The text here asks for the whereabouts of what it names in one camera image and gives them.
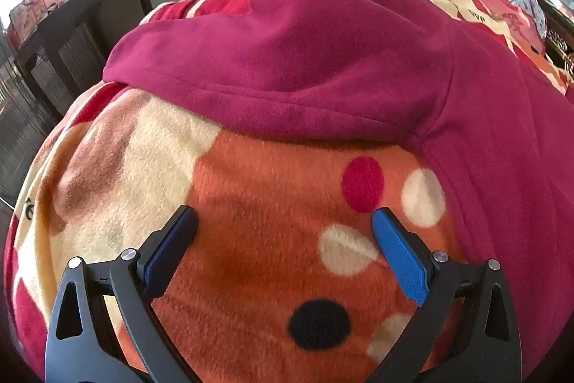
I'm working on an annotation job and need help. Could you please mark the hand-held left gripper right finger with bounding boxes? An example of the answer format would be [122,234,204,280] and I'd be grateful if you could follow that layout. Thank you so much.
[370,207,523,383]

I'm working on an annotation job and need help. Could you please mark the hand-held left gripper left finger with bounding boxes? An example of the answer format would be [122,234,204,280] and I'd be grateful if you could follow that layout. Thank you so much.
[45,205,200,383]

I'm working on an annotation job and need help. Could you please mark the maroon fleece garment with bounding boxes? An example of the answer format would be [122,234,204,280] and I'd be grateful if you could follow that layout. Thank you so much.
[102,0,574,383]

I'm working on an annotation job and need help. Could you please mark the orange red printed blanket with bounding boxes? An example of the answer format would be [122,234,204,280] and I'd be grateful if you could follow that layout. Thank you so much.
[2,0,574,383]

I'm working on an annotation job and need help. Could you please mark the dark wooden cabinet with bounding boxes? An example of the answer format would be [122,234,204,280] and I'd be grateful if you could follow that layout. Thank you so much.
[13,0,153,119]

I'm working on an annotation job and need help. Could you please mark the pink red pillow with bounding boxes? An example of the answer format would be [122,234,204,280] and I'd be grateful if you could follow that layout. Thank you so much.
[473,0,545,52]

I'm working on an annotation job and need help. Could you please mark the carved wooden headboard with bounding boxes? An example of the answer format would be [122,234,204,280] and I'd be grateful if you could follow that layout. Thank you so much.
[529,0,574,84]

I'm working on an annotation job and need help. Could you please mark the red printed cloth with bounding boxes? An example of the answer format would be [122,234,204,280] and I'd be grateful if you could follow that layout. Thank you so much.
[9,0,70,47]

